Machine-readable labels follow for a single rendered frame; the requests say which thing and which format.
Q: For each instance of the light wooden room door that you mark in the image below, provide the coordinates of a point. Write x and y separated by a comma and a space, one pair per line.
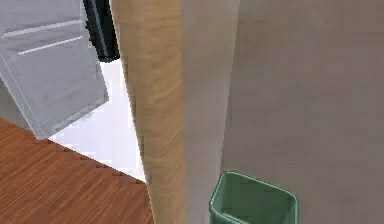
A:
156, 100

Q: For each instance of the green waste bin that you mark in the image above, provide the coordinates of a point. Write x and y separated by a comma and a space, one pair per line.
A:
253, 200

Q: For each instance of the black appliance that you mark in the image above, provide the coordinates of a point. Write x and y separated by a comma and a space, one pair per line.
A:
101, 33

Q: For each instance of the white cupboard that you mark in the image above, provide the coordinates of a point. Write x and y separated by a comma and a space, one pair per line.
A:
53, 73

